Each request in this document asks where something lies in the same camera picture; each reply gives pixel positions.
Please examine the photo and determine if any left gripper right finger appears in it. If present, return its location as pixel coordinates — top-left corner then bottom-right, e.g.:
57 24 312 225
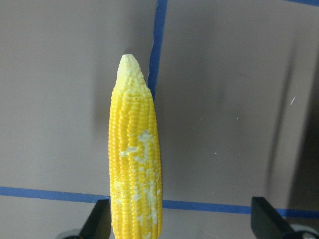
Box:
250 197 319 239

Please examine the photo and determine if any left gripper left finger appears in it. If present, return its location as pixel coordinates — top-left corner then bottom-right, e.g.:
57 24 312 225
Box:
59 199 111 239

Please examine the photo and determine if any yellow corn cob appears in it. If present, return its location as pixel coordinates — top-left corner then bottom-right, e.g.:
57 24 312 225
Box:
108 54 162 239

